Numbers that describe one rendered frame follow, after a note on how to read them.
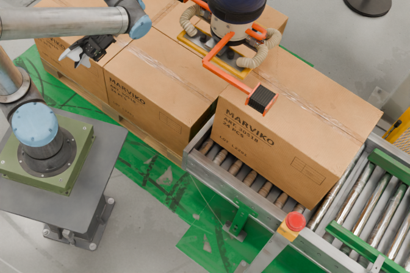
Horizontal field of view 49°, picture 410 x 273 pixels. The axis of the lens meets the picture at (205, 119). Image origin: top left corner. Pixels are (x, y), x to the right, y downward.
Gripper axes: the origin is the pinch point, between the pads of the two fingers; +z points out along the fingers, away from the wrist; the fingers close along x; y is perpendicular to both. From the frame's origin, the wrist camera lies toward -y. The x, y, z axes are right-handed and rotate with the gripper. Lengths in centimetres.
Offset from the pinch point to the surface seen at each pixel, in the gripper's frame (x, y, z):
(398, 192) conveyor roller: 69, 137, -63
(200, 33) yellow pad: 24, 22, -46
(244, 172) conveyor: 66, 77, -17
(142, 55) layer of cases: 80, -7, -21
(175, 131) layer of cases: 79, 36, -5
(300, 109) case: 33, 74, -54
